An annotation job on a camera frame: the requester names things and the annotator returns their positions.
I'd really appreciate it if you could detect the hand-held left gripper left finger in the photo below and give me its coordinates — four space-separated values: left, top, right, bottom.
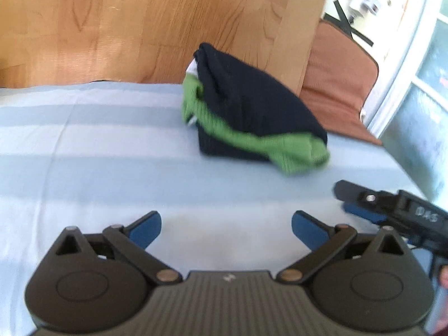
54 211 183 286

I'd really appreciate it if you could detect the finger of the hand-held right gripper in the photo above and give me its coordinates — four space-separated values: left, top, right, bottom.
332 180 400 223

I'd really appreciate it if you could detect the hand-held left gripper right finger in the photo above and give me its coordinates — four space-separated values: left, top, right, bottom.
276 210 410 286

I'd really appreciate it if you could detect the black green white striped sweater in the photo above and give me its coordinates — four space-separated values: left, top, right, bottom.
180 42 331 177

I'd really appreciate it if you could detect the black tape cross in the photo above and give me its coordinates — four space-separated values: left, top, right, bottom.
324 0 375 48

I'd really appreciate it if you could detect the wooden headboard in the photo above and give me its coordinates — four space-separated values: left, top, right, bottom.
0 0 333 95

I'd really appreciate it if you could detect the blue striped bed sheet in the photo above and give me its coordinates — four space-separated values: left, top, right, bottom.
0 80 438 336

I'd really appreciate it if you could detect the brown cushion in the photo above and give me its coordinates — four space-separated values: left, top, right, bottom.
299 19 384 146

